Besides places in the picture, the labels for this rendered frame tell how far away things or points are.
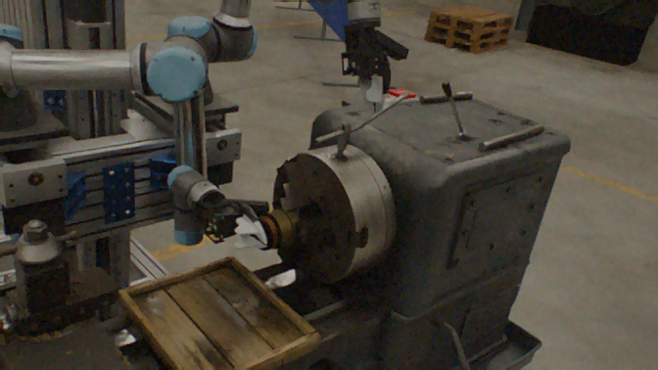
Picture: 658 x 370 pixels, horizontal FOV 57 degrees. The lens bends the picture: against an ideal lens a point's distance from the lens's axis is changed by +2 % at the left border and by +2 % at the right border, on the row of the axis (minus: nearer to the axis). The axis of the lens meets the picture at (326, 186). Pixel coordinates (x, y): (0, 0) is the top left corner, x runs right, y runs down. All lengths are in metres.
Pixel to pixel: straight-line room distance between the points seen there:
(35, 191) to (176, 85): 0.43
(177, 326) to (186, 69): 0.55
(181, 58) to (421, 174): 0.58
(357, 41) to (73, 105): 0.81
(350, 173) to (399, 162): 0.14
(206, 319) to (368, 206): 0.44
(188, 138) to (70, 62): 0.34
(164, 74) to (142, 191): 0.57
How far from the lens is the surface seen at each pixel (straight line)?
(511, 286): 1.90
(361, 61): 1.37
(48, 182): 1.56
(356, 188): 1.31
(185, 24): 1.77
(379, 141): 1.46
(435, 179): 1.34
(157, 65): 1.33
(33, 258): 1.17
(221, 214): 1.32
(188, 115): 1.53
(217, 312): 1.41
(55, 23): 1.80
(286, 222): 1.32
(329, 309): 1.50
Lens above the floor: 1.76
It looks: 26 degrees down
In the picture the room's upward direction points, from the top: 8 degrees clockwise
